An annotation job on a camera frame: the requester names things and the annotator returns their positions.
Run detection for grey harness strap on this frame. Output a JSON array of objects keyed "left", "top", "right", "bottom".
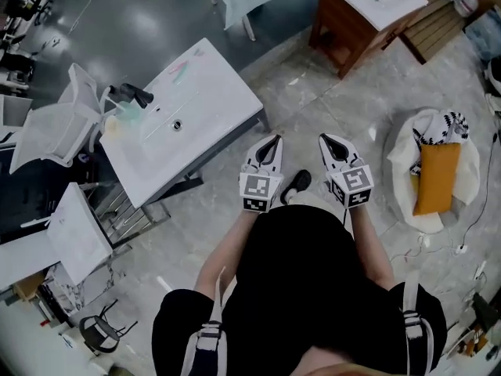
[
  {"left": 401, "top": 270, "right": 436, "bottom": 376},
  {"left": 179, "top": 266, "right": 230, "bottom": 376}
]

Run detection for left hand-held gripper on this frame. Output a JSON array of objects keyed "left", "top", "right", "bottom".
[{"left": 238, "top": 133, "right": 284, "bottom": 214}]

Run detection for pale yellow sponge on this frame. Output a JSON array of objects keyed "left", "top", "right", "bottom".
[{"left": 103, "top": 115, "right": 123, "bottom": 137}]

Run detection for orange pillow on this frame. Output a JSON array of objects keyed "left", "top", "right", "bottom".
[{"left": 413, "top": 142, "right": 462, "bottom": 217}]

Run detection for person's black shirt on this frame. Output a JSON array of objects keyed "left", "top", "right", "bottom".
[{"left": 151, "top": 204, "right": 448, "bottom": 376}]

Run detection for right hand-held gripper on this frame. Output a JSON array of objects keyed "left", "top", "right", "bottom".
[{"left": 318, "top": 132, "right": 375, "bottom": 209}]

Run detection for pale green cup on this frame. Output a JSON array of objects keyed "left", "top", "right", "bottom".
[{"left": 115, "top": 99, "right": 149, "bottom": 125}]

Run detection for brown wooden vanity cabinet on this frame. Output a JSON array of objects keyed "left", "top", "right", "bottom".
[{"left": 308, "top": 0, "right": 430, "bottom": 80}]

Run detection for person's beige shorts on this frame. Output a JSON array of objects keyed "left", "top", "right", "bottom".
[{"left": 287, "top": 192, "right": 345, "bottom": 215}]

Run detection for person's right forearm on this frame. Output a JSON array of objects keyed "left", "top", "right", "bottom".
[{"left": 347, "top": 205, "right": 396, "bottom": 289}]

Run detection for black shoe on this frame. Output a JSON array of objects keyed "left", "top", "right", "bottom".
[{"left": 279, "top": 169, "right": 313, "bottom": 206}]

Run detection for black round stool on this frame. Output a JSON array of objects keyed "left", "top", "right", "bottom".
[{"left": 77, "top": 298, "right": 139, "bottom": 356}]

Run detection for wooden slatted pallet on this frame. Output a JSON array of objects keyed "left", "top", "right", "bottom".
[{"left": 398, "top": 0, "right": 471, "bottom": 65}]

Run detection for person's left forearm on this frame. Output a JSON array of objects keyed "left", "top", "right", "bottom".
[{"left": 193, "top": 209, "right": 259, "bottom": 301}]

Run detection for black glass panel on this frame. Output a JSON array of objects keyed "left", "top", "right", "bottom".
[{"left": 0, "top": 146, "right": 103, "bottom": 246}]

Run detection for black cable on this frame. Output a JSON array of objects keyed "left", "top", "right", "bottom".
[{"left": 461, "top": 131, "right": 500, "bottom": 246}]

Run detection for black faucet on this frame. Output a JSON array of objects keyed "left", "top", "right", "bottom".
[{"left": 108, "top": 82, "right": 155, "bottom": 109}]

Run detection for marble slab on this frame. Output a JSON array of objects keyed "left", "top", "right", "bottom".
[{"left": 45, "top": 256, "right": 126, "bottom": 316}]

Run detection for white sink on steel rack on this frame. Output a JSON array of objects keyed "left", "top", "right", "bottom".
[{"left": 45, "top": 182, "right": 114, "bottom": 287}]

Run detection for white sink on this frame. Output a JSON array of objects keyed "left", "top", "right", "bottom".
[
  {"left": 45, "top": 182, "right": 114, "bottom": 287},
  {"left": 99, "top": 37, "right": 271, "bottom": 211}
]

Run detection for left grey harness strap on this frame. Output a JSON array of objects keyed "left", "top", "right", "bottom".
[{"left": 179, "top": 266, "right": 230, "bottom": 376}]

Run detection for white cable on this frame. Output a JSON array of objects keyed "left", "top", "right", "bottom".
[{"left": 391, "top": 231, "right": 459, "bottom": 262}]

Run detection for black and white patterned cloth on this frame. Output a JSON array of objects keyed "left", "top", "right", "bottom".
[{"left": 409, "top": 109, "right": 470, "bottom": 175}]

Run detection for white cabinet top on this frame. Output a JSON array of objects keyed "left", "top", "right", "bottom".
[{"left": 0, "top": 233, "right": 63, "bottom": 294}]

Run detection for white curved faucet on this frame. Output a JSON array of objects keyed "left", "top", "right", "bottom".
[{"left": 19, "top": 215, "right": 55, "bottom": 230}]

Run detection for right grey harness strap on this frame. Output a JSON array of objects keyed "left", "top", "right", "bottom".
[{"left": 401, "top": 270, "right": 436, "bottom": 376}]

